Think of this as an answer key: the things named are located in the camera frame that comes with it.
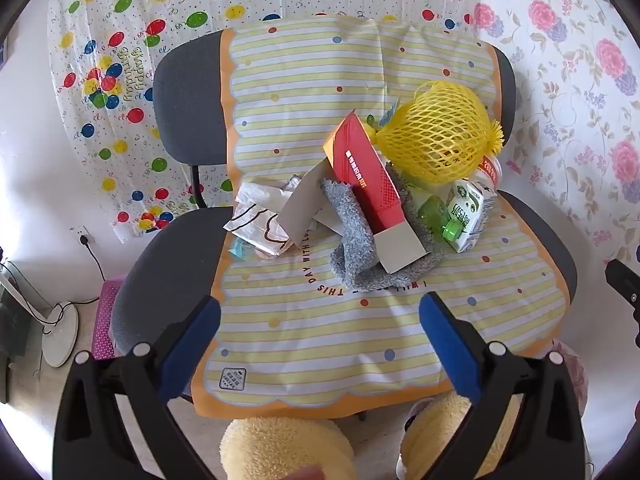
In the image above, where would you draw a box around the balloon print plastic cloth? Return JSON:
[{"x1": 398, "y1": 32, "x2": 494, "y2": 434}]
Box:
[{"x1": 47, "y1": 0, "x2": 481, "y2": 243}]

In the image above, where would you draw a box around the dark cabinet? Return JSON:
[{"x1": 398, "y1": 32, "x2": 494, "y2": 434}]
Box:
[{"x1": 0, "y1": 245, "x2": 31, "y2": 406}]

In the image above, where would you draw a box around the grey cardboard piece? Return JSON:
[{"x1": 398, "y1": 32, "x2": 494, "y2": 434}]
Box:
[{"x1": 277, "y1": 162, "x2": 346, "y2": 251}]

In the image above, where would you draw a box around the white cup with red label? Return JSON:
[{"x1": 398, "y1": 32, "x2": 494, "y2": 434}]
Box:
[{"x1": 475, "y1": 155, "x2": 503, "y2": 193}]

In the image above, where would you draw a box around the grey fuzzy towel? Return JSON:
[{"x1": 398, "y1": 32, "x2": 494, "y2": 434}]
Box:
[{"x1": 320, "y1": 165, "x2": 448, "y2": 291}]

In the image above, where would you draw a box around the green plastic bottle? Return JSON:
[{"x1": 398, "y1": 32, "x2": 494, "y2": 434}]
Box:
[{"x1": 415, "y1": 195, "x2": 463, "y2": 241}]

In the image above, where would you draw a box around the yellow striped blanket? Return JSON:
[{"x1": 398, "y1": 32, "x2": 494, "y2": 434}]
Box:
[{"x1": 192, "y1": 14, "x2": 571, "y2": 418}]

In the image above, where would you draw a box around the floral print cloth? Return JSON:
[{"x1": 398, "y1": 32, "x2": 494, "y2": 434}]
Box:
[{"x1": 470, "y1": 0, "x2": 640, "y2": 271}]

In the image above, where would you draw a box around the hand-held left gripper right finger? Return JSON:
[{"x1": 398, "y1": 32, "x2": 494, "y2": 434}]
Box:
[{"x1": 419, "y1": 291, "x2": 586, "y2": 480}]

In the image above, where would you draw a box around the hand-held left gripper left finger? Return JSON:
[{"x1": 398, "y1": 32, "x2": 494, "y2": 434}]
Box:
[{"x1": 52, "y1": 296, "x2": 223, "y2": 480}]

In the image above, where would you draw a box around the green and white drink carton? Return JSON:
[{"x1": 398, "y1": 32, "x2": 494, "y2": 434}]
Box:
[{"x1": 442, "y1": 177, "x2": 498, "y2": 253}]

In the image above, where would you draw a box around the white fan base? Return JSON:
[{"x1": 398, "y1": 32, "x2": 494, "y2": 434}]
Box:
[{"x1": 0, "y1": 260, "x2": 81, "y2": 368}]

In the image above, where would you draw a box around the yellow plush slipper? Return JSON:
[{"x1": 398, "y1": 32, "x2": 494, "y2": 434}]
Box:
[
  {"x1": 397, "y1": 392, "x2": 521, "y2": 480},
  {"x1": 220, "y1": 415, "x2": 356, "y2": 480}
]

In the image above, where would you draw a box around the yellow net fruit bag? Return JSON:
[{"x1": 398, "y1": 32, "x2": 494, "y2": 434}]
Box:
[{"x1": 367, "y1": 80, "x2": 503, "y2": 183}]

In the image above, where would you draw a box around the red carton box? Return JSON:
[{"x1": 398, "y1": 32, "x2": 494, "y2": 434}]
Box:
[{"x1": 322, "y1": 110, "x2": 426, "y2": 273}]

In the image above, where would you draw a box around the black power cable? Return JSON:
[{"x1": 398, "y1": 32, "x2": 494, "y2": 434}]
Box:
[{"x1": 50, "y1": 237, "x2": 108, "y2": 311}]

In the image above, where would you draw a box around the white printed plastic bag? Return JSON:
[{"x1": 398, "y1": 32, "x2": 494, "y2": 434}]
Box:
[{"x1": 222, "y1": 180, "x2": 301, "y2": 258}]

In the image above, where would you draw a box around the grey office chair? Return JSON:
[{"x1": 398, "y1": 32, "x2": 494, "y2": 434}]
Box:
[{"x1": 110, "y1": 27, "x2": 578, "y2": 411}]

